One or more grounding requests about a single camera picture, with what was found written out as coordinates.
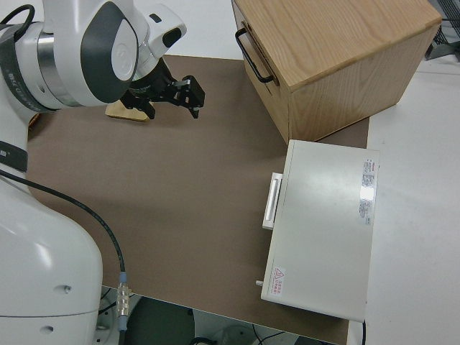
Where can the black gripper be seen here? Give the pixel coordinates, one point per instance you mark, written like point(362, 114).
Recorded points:
point(152, 86)

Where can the wooden drawer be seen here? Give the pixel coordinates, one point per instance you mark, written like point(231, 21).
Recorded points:
point(283, 95)

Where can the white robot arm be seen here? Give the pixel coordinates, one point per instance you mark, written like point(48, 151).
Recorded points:
point(43, 233)

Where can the brown table mat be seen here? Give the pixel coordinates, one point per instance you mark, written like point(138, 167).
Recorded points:
point(179, 187)

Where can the blue call bell wooden base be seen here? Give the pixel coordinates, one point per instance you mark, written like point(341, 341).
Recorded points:
point(34, 120)

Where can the light wooden cabinet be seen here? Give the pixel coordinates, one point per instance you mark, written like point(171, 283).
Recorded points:
point(341, 43)

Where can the white toaster oven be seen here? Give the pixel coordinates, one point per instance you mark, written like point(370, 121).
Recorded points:
point(323, 223)

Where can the small white oven knob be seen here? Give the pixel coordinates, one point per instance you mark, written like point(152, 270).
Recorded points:
point(258, 282)

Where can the dark grey mesh object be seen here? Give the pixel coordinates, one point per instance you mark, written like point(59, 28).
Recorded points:
point(443, 43)

